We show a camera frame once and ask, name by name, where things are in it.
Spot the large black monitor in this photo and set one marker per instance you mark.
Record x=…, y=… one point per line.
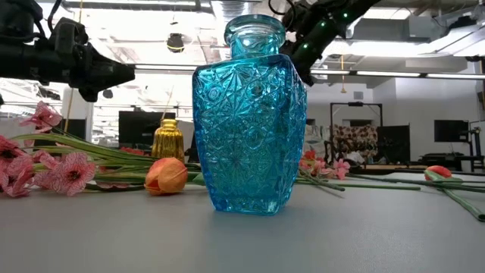
x=136, y=129

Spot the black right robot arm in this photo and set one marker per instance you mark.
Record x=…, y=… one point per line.
x=329, y=26

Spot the large red artificial flower bunch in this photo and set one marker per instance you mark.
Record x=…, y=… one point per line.
x=132, y=151

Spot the orange artificial tulip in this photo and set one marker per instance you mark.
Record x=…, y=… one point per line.
x=166, y=176
x=439, y=171

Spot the pink artificial flower bunch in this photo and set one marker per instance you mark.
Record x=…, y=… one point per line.
x=341, y=168
x=72, y=174

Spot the small black monitor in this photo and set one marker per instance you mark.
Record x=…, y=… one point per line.
x=451, y=130

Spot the ceiling light strip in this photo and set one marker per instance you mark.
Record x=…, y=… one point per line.
x=454, y=76
x=329, y=72
x=166, y=67
x=388, y=74

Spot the brown floral cloth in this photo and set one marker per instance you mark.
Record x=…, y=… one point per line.
x=356, y=138

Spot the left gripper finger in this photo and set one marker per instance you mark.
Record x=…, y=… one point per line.
x=113, y=74

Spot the black metal frame stand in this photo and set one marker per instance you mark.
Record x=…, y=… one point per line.
x=331, y=129

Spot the small red artificial flower bunch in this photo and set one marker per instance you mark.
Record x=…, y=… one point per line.
x=309, y=154

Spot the black upright panel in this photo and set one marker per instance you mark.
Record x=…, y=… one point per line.
x=394, y=144

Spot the amber ribbed glass vase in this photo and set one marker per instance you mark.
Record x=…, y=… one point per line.
x=168, y=142

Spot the blue cut-glass vase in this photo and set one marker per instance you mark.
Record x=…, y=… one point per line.
x=246, y=132

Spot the black ceiling dome camera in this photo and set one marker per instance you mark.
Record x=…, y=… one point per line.
x=175, y=42

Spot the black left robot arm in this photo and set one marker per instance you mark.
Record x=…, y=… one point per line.
x=22, y=60

